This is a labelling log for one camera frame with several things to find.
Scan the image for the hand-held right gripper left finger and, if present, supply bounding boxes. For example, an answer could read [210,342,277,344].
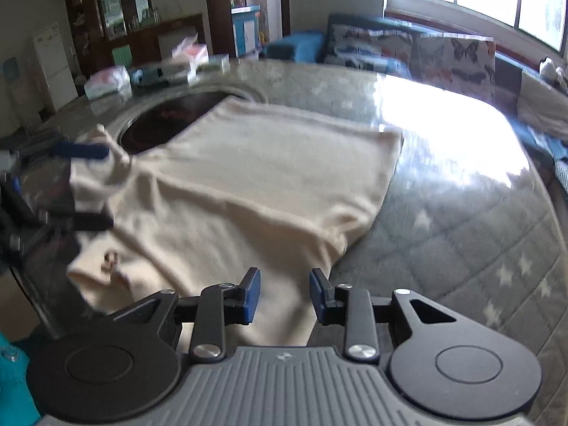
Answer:
[111,268,262,362]

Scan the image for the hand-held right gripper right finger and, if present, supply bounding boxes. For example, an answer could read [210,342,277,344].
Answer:
[309,268,458,362]

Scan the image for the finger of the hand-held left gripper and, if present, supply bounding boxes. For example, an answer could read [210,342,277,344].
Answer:
[15,141,110,163]
[40,211,115,232]

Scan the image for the cream shirt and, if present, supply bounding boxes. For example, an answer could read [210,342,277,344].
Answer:
[66,97,404,348]

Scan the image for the white tissue packet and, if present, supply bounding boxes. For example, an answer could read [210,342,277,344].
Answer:
[83,65,133,101]

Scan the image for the white refrigerator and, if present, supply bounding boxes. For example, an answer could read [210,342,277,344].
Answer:
[32,21,79,113]

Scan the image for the dark wooden cabinet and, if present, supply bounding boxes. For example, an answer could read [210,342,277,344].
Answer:
[63,0,209,78]

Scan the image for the grey star quilted table cover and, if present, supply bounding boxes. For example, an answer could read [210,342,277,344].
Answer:
[18,58,568,422]

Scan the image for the pink white box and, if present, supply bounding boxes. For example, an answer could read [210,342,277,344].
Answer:
[172,44,209,72]

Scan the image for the teal cloth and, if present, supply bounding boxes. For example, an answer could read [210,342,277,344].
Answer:
[0,331,42,426]

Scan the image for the blue white small cabinet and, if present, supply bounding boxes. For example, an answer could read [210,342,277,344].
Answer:
[230,5,262,57]

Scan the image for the blue sofa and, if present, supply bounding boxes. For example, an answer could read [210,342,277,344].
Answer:
[265,12,568,187]

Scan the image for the butterfly print cushion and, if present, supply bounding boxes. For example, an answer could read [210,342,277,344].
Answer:
[324,23,414,77]
[409,34,496,104]

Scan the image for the white object on sofa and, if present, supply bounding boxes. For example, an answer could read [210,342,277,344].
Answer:
[539,57,568,86]

